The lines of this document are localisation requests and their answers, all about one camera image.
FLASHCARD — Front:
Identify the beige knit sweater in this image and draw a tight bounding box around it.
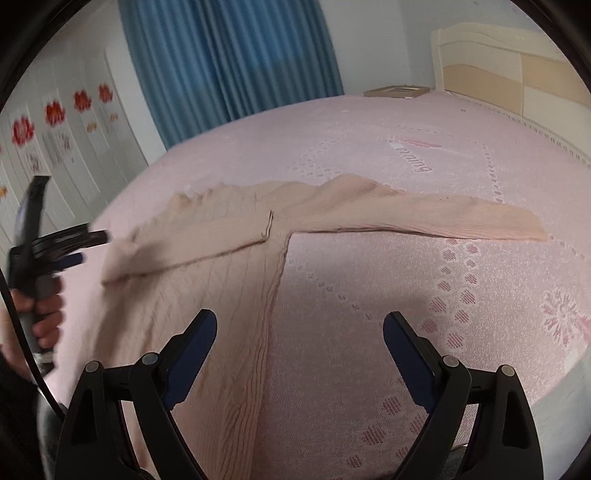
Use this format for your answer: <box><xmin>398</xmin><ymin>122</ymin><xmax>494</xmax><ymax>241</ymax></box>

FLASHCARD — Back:
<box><xmin>49</xmin><ymin>175</ymin><xmax>547</xmax><ymax>479</ymax></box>

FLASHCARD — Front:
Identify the person's left hand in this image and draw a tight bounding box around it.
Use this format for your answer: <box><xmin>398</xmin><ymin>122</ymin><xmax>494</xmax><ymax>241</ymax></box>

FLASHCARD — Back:
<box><xmin>0</xmin><ymin>289</ymin><xmax>66</xmax><ymax>381</ymax></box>

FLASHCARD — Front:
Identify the white wardrobe with decals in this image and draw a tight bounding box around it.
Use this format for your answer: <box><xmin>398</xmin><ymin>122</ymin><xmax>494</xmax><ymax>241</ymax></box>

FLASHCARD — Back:
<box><xmin>0</xmin><ymin>45</ymin><xmax>158</xmax><ymax>259</ymax></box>

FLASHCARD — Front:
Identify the pink bed sheet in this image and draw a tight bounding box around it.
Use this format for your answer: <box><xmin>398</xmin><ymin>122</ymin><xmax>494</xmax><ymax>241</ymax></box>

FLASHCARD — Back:
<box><xmin>117</xmin><ymin>93</ymin><xmax>590</xmax><ymax>479</ymax></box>

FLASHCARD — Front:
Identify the blue curtain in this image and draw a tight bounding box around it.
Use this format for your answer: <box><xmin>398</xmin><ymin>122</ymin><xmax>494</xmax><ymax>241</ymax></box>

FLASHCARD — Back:
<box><xmin>118</xmin><ymin>0</ymin><xmax>344</xmax><ymax>148</ymax></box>

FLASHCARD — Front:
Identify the cream wooden headboard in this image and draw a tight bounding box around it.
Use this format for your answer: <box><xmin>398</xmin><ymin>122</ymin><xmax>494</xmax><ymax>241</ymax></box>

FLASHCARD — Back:
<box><xmin>431</xmin><ymin>23</ymin><xmax>590</xmax><ymax>157</ymax></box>

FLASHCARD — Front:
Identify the black cable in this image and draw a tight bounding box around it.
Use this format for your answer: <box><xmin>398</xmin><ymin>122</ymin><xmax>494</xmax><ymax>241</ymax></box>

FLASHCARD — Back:
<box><xmin>0</xmin><ymin>267</ymin><xmax>68</xmax><ymax>418</ymax></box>

